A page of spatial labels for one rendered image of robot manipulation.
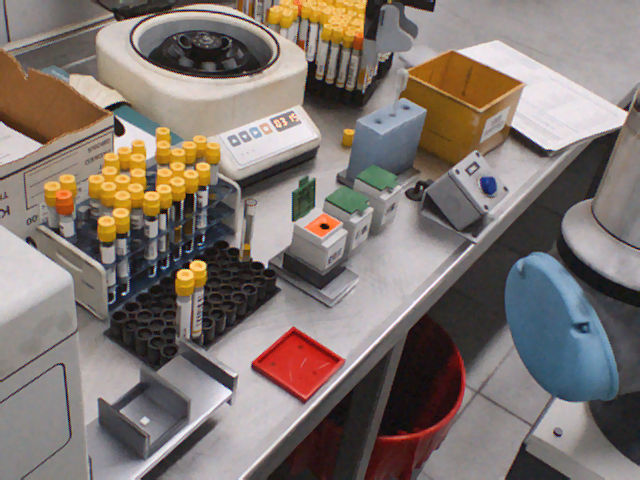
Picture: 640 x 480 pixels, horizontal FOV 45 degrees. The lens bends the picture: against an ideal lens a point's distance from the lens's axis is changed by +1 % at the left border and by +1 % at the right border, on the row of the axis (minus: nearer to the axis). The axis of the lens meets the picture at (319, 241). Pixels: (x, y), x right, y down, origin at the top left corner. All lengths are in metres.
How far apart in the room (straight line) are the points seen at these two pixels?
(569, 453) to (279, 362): 0.28
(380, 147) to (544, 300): 0.44
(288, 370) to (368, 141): 0.34
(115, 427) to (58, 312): 0.24
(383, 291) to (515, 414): 1.17
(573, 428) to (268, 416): 0.29
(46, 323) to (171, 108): 0.57
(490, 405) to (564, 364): 1.42
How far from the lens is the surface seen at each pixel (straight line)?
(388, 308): 0.87
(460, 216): 0.99
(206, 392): 0.71
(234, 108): 1.00
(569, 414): 0.80
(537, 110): 1.31
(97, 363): 0.78
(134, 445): 0.66
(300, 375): 0.78
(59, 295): 0.43
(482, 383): 2.05
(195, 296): 0.73
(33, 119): 0.98
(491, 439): 1.95
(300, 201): 0.83
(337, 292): 0.85
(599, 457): 0.78
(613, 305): 0.58
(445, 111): 1.10
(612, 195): 0.57
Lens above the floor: 1.46
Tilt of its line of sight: 39 degrees down
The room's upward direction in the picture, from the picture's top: 10 degrees clockwise
